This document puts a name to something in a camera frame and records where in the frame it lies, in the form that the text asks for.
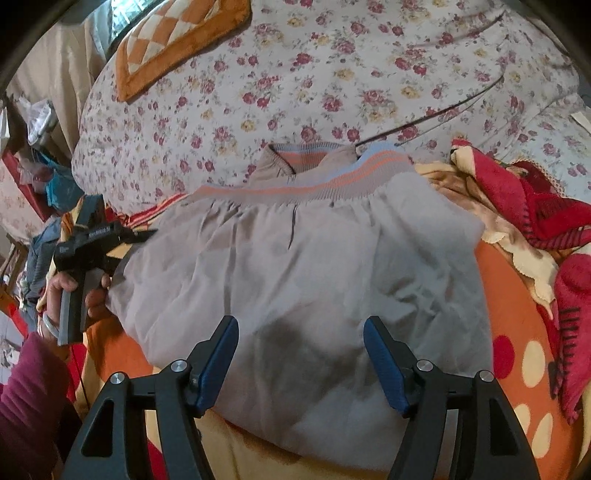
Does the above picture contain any beige jacket with striped trim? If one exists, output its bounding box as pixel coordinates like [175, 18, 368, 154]
[106, 141, 495, 472]

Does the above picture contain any orange checkered cushion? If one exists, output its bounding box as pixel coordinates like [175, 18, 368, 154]
[115, 0, 252, 103]

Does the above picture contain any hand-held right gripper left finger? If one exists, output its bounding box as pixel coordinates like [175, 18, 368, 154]
[60, 315, 240, 480]

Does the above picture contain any orange dotted fleece blanket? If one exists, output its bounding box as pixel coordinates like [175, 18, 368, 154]
[69, 138, 591, 480]

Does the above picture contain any white plastic bag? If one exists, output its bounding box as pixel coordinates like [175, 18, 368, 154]
[18, 98, 59, 145]

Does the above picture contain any blue denim garment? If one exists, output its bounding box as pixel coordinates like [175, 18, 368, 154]
[24, 216, 64, 303]

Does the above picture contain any white floral quilt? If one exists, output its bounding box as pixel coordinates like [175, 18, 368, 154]
[71, 0, 591, 217]

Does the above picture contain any blue plastic bag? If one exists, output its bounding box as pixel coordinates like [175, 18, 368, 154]
[42, 152, 85, 212]

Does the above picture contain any person's left forearm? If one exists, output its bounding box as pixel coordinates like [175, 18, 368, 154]
[0, 330, 85, 480]

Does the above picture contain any person's left hand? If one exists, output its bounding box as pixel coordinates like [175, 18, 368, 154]
[37, 270, 114, 334]

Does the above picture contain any beige curtain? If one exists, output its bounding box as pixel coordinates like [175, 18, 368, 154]
[8, 11, 114, 155]

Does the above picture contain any pale bangle bracelet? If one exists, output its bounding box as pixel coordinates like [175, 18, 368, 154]
[39, 313, 64, 341]

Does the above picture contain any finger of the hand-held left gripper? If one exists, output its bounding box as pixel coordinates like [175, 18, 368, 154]
[107, 228, 158, 278]

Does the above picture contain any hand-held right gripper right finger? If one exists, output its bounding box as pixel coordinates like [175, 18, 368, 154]
[363, 316, 541, 480]

